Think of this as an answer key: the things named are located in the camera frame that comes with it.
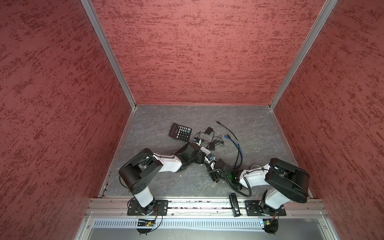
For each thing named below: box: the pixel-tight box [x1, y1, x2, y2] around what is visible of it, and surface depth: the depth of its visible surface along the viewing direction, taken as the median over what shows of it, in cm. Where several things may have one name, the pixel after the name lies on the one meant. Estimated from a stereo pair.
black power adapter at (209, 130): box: [205, 126, 213, 135], surface depth 106 cm
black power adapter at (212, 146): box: [209, 142, 215, 151], surface depth 99 cm
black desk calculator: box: [168, 122, 192, 143], surface depth 104 cm
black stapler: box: [229, 193, 243, 217], surface depth 74 cm
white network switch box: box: [200, 146, 211, 157], surface depth 96 cm
